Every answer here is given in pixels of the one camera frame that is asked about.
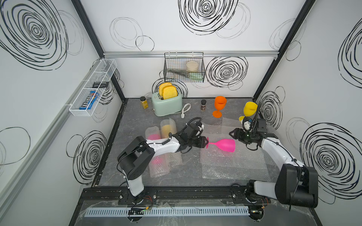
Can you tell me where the yellow wine glass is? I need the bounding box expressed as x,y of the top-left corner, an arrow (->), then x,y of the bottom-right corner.
239,101 -> 258,122

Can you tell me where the pink glass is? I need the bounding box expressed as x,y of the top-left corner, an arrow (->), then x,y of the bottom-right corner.
145,126 -> 170,178
206,138 -> 236,153

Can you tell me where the orange wine glass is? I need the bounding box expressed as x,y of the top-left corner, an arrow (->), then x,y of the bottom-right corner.
213,96 -> 227,118

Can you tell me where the bubble wrap of orange glass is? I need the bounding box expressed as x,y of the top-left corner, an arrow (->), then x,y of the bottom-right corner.
200,143 -> 271,181

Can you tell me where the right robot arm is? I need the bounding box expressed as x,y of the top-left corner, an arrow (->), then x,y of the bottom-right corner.
229,117 -> 318,208

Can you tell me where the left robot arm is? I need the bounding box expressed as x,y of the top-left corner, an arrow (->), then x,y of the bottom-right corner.
117,117 -> 209,197

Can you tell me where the yellow-orange glass in wrap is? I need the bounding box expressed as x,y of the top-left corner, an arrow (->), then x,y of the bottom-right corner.
160,118 -> 182,168

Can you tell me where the dark spice jar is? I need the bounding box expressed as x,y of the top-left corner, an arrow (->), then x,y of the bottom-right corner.
200,99 -> 207,112

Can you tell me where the mint green toaster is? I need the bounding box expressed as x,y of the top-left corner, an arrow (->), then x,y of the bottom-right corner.
151,93 -> 183,117

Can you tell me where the yellow sponge toast front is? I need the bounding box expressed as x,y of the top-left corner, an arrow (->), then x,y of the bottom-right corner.
162,85 -> 178,99

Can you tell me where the yellow sponge toast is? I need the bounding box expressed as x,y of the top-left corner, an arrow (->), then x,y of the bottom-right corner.
159,82 -> 172,97
162,85 -> 178,99

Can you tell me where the yellow sponge toast back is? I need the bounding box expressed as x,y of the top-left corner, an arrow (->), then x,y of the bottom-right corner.
159,82 -> 172,97

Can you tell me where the yellow spice jar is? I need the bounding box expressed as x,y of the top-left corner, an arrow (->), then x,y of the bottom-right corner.
140,96 -> 149,109

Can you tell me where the green item in basket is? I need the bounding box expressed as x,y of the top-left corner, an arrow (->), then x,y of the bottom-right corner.
189,73 -> 204,82

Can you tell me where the beige cup in basket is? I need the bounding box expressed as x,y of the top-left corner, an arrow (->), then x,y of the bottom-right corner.
186,61 -> 199,72

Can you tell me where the black small box on shelf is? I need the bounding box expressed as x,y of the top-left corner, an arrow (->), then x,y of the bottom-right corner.
92,82 -> 109,89

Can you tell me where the blue candy packet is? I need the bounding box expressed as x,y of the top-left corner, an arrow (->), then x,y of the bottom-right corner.
79,91 -> 99,110

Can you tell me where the white toaster cable plug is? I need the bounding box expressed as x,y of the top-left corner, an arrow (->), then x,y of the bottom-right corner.
181,103 -> 191,119

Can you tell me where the black wire wall basket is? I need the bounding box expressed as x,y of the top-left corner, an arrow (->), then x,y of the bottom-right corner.
163,51 -> 206,83

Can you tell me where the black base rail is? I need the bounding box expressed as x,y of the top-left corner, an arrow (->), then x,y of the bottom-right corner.
79,184 -> 272,205

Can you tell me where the white slotted cable duct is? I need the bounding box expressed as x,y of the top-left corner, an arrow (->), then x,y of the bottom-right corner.
84,206 -> 250,217

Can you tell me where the white wire wall shelf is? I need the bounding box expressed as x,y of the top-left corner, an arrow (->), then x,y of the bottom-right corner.
69,58 -> 117,117

